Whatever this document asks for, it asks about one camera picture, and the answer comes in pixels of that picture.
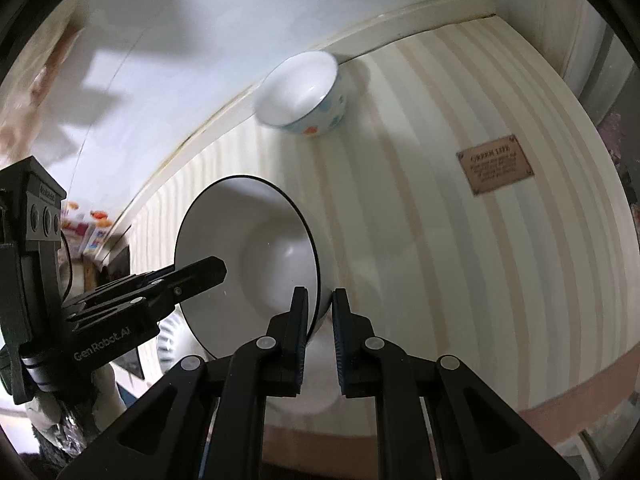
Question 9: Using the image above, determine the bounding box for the person's left hand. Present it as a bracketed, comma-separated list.
[27, 360, 125, 428]

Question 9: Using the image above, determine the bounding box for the white bowl with coloured hearts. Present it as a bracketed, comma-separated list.
[253, 51, 349, 137]

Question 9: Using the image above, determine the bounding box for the white blue-striped plate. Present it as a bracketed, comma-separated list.
[155, 312, 202, 377]

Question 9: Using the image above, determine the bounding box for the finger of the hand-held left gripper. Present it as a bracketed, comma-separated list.
[65, 256, 229, 324]

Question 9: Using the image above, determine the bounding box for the striped cat-printed cloth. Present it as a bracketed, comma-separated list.
[129, 15, 637, 442]

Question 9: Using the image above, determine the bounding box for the white bowl with black rim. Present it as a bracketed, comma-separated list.
[173, 175, 334, 362]

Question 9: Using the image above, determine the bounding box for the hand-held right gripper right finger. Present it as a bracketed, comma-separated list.
[331, 287, 582, 480]

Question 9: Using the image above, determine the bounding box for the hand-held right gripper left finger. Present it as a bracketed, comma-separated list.
[57, 286, 311, 480]

